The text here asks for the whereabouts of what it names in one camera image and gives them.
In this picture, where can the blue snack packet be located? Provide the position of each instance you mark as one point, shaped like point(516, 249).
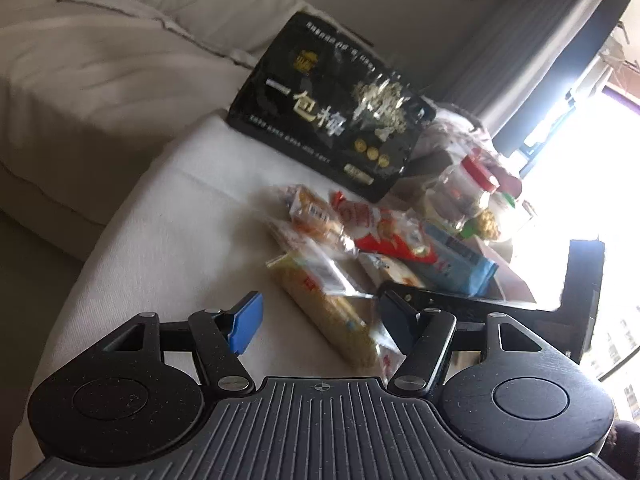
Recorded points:
point(460, 265)

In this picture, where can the red-lid plastic jar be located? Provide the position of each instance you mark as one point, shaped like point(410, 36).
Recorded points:
point(462, 187)

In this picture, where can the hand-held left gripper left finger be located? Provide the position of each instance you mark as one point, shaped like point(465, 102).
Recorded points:
point(246, 322)

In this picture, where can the clear grain bar packet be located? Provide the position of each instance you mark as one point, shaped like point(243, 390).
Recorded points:
point(335, 320)

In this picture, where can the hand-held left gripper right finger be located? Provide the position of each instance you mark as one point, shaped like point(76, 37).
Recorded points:
point(397, 320)

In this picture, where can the clear packet with bread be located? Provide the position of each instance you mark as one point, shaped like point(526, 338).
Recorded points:
point(312, 215)

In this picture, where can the black snack bag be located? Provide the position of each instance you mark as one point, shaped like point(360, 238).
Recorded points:
point(325, 105)

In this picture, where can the red and white snack packet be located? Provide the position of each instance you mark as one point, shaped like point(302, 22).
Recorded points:
point(380, 230)

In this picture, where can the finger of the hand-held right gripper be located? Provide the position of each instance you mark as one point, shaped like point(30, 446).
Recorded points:
point(475, 302)

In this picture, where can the pink box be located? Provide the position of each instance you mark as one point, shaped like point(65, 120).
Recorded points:
point(515, 275)

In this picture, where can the small white snack packet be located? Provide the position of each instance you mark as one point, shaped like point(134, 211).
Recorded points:
point(387, 267)

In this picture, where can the grey curtain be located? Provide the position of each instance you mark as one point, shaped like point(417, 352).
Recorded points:
point(530, 45)

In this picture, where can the green-lid plastic jar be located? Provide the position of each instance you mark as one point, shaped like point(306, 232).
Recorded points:
point(495, 220)

